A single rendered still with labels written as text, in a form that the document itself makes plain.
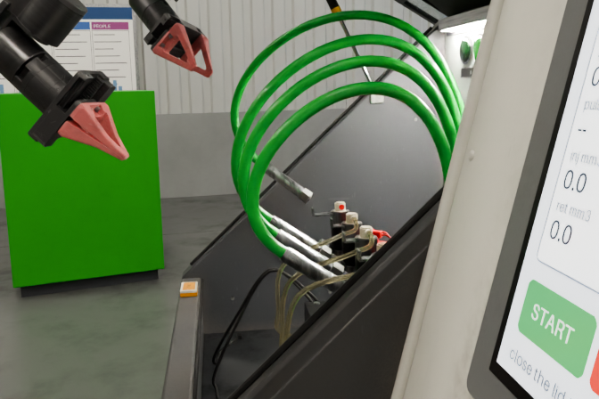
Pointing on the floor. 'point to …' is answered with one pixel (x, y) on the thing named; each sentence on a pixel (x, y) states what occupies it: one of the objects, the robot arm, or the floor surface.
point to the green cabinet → (82, 200)
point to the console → (484, 172)
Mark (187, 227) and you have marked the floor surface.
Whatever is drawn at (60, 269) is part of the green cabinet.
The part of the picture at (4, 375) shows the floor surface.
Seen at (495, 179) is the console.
